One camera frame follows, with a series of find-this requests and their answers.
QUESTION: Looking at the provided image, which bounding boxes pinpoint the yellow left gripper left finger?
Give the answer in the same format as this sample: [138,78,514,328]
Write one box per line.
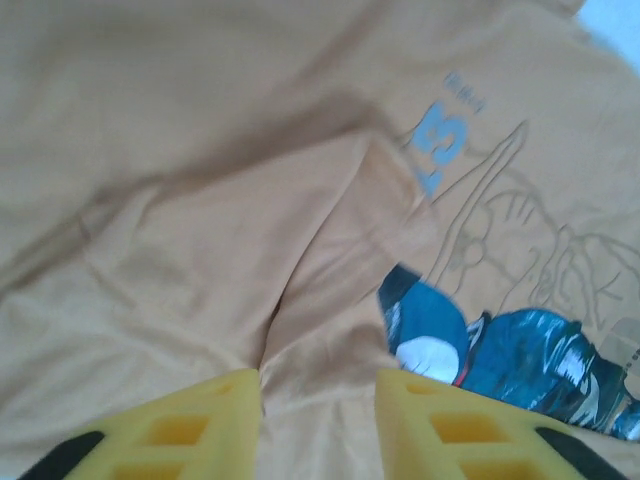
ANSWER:
[19,368,264,480]

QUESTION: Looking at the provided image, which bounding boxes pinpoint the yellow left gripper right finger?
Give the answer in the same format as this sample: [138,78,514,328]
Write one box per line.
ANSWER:
[374,368,626,480]

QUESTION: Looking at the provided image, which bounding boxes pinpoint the tan printed t-shirt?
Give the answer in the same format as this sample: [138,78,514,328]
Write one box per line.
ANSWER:
[0,0,640,480]

